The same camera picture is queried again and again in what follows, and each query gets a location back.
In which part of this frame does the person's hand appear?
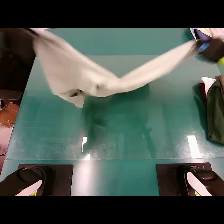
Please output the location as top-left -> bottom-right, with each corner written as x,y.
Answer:
196,37 -> 224,65

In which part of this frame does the white garment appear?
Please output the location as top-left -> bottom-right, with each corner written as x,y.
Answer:
30,28 -> 202,109
201,76 -> 218,97

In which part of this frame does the red garment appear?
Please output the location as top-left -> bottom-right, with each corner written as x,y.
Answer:
198,82 -> 208,100

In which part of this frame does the dark green garment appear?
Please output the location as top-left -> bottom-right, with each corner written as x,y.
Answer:
203,79 -> 224,146

